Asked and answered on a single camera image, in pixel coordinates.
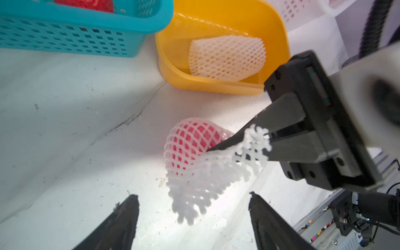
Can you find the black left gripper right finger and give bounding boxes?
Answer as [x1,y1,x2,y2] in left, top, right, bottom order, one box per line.
[249,192,314,250]

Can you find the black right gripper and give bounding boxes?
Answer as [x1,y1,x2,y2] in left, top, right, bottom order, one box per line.
[208,51,383,192]

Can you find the teal plastic perforated basket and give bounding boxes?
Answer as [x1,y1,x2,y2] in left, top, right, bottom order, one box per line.
[1,1,174,57]

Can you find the netted red apple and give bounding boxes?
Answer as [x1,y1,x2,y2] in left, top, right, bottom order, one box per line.
[164,118,233,177]
[54,0,114,13]

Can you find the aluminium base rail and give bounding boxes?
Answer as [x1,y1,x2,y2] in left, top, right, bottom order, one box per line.
[294,152,400,250]

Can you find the white foam net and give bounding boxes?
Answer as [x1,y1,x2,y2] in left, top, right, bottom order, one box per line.
[188,35,266,82]
[164,117,273,226]

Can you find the white plastic perforated basket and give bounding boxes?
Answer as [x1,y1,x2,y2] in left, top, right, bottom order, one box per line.
[268,0,356,32]

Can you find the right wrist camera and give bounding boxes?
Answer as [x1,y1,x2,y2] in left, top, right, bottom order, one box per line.
[329,43,400,156]

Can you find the yellow plastic tub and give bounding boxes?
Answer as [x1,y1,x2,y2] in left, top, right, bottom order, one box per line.
[155,1,291,95]

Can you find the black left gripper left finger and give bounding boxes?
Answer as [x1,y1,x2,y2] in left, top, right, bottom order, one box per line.
[75,194,140,250]

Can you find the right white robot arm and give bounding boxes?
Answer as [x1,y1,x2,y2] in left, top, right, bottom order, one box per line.
[211,1,400,243]

